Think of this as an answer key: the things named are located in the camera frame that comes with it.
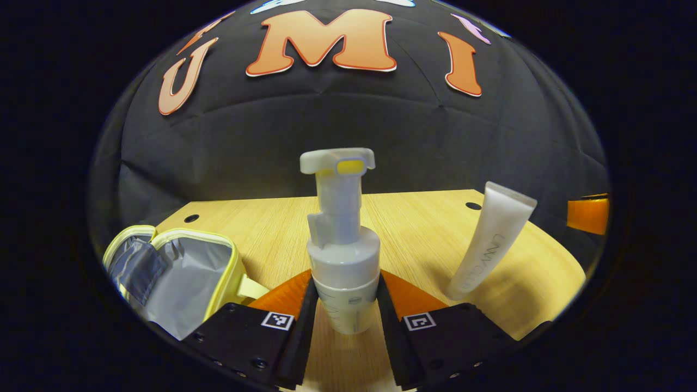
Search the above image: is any white pump bottle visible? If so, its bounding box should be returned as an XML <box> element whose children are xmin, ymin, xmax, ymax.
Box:
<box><xmin>299</xmin><ymin>148</ymin><xmax>381</xmax><ymax>335</ymax></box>

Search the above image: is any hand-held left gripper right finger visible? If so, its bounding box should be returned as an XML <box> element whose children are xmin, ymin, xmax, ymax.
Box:
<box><xmin>377</xmin><ymin>269</ymin><xmax>518</xmax><ymax>390</ymax></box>

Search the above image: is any cream yellow suitcase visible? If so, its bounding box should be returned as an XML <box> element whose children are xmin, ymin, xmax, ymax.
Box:
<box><xmin>102</xmin><ymin>224</ymin><xmax>271</xmax><ymax>341</ymax></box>

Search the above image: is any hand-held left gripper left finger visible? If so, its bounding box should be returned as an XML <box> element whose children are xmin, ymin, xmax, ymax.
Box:
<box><xmin>182</xmin><ymin>271</ymin><xmax>319</xmax><ymax>390</ymax></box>

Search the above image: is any black backdrop cloth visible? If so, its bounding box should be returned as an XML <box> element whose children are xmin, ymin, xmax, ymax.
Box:
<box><xmin>87</xmin><ymin>0</ymin><xmax>609</xmax><ymax>273</ymax></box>

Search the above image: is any white squeeze tube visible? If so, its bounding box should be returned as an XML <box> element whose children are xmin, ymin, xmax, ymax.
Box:
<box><xmin>444</xmin><ymin>181</ymin><xmax>537</xmax><ymax>302</ymax></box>

